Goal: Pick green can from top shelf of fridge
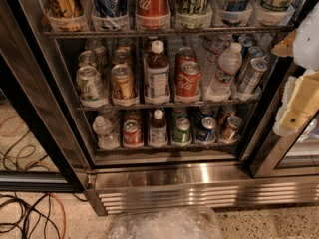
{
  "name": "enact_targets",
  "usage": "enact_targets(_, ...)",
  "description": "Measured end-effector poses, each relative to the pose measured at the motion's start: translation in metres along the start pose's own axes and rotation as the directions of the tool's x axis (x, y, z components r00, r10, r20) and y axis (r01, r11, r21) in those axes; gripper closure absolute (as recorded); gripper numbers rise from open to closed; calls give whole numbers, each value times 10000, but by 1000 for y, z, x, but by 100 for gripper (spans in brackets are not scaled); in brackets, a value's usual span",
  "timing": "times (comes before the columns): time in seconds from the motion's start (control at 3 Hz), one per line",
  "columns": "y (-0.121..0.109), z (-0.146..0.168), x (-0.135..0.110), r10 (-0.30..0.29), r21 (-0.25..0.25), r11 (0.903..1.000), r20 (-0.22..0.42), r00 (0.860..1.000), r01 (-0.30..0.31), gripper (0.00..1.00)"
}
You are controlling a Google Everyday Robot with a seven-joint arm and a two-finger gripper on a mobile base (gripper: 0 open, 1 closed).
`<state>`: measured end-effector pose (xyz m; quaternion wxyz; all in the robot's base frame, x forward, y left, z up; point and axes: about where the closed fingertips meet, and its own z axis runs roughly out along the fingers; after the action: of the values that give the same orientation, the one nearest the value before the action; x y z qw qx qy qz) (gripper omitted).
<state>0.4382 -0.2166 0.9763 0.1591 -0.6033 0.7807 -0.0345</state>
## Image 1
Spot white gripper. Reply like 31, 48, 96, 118
271, 2, 319, 136

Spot silver can middle shelf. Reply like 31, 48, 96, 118
237, 58, 268, 94

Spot clear water bottle middle shelf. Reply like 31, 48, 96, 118
211, 42, 242, 94

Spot clear water bottle shelf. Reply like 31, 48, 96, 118
211, 42, 242, 94
93, 116, 120, 150

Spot gold can bottom shelf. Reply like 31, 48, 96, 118
219, 116, 242, 142

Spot red cola can middle shelf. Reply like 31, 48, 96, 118
176, 61, 201, 98

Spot red cola can shelf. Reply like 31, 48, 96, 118
123, 119, 143, 148
137, 0, 167, 17
176, 61, 201, 98

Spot blue can bottom shelf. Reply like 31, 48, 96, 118
196, 117, 216, 142

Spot green can bottom shelf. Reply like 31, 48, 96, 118
172, 118, 190, 144

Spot brown tea bottle middle shelf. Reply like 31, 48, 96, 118
146, 40, 169, 99

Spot brown tea bottle shelf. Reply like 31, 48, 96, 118
146, 40, 169, 99
149, 109, 167, 147

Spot stainless steel fridge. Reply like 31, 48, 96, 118
1, 0, 318, 216

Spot brown tea bottle bottom shelf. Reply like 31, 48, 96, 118
149, 109, 167, 147

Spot red cola can top shelf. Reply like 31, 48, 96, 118
137, 0, 167, 17

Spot gold can middle shelf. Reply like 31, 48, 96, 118
111, 64, 134, 100

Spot red cola can bottom shelf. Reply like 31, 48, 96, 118
123, 119, 143, 148

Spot clear water bottle bottom shelf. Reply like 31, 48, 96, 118
93, 116, 120, 150

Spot white green can middle shelf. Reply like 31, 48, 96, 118
77, 66, 106, 102

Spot fridge glass door left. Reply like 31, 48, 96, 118
0, 0, 90, 192

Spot clear plastic bag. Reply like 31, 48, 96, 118
107, 207, 223, 239

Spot middle wire shelf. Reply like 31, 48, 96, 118
77, 100, 258, 112

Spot wire shelf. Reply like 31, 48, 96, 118
43, 25, 294, 39
77, 100, 258, 112

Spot top wire shelf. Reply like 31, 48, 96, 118
43, 25, 294, 39

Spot orange cable on floor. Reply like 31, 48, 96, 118
48, 192, 68, 239

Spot black cables on floor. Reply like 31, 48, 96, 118
0, 192, 88, 239

